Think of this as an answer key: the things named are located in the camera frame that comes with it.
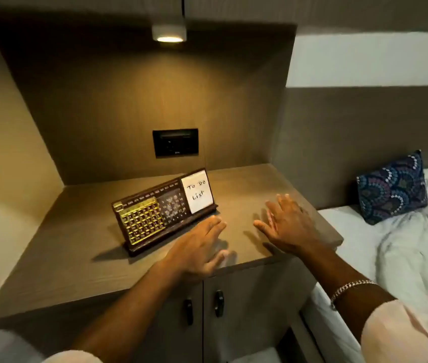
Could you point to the person's right hand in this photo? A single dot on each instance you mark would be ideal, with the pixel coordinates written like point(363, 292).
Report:
point(293, 232)

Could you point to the person's left hand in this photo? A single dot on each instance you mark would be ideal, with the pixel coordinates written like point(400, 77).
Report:
point(193, 255)

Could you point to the person's right thumb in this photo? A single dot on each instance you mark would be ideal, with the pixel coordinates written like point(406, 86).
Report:
point(265, 229)

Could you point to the person's left thumb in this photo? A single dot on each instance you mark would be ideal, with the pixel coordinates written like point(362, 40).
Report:
point(218, 258)

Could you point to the person's left forearm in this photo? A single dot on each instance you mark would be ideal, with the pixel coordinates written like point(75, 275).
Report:
point(123, 309)

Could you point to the person's right forearm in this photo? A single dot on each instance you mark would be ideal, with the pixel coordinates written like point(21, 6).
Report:
point(344, 281)

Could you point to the white handwritten note card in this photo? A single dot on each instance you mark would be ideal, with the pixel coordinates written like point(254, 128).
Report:
point(198, 192)

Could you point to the brown wooden desk calendar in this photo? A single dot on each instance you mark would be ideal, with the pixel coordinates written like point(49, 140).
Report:
point(142, 219)

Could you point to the grey headboard panel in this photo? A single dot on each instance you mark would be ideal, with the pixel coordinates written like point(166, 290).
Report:
point(350, 139)

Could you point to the blue patterned pillow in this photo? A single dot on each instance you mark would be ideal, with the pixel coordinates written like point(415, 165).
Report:
point(391, 188)

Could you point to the wooden bedside cabinet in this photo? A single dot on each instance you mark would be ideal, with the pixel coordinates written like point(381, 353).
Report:
point(74, 257)

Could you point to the white crumpled blanket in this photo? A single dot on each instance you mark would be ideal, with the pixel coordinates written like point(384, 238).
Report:
point(418, 249)

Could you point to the small white wall lamp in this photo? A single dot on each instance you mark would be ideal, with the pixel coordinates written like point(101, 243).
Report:
point(169, 32)

